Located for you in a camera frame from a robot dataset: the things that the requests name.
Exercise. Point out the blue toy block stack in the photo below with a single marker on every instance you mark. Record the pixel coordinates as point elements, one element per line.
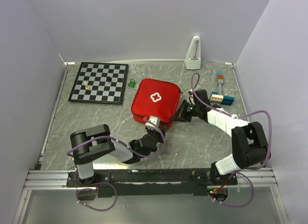
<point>221,99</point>

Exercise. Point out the black base bar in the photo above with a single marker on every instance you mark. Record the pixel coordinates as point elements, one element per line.
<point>194,181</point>

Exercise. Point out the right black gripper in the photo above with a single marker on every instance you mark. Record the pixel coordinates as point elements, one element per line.
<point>180,115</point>

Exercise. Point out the black white chessboard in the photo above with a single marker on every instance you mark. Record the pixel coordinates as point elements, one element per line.
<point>101,91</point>

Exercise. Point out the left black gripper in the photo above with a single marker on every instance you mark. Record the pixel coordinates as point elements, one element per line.
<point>157,132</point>

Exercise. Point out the grey orange blue toy stick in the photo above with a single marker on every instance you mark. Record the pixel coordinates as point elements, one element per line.
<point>220,81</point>

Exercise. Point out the aluminium frame rail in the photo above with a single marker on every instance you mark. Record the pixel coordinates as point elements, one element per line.
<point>49,180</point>

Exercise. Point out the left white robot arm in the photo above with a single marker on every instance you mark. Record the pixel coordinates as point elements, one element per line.
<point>93,143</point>

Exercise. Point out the red black medicine case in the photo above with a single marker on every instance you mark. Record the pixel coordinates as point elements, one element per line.
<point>156,98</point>

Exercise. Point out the small green toy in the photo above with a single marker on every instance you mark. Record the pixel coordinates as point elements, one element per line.
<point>132,83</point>

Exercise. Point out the white metronome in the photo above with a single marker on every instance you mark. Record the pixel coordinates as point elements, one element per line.
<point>193,56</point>

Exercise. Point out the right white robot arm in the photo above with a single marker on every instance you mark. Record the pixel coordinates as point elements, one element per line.
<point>248,140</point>

